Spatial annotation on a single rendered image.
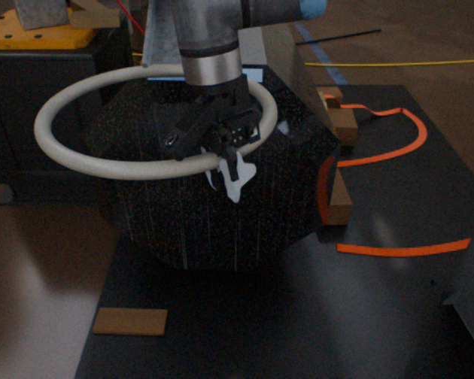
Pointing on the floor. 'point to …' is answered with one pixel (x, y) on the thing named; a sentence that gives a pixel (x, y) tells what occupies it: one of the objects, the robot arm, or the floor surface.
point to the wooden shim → (131, 321)
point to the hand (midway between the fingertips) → (222, 192)
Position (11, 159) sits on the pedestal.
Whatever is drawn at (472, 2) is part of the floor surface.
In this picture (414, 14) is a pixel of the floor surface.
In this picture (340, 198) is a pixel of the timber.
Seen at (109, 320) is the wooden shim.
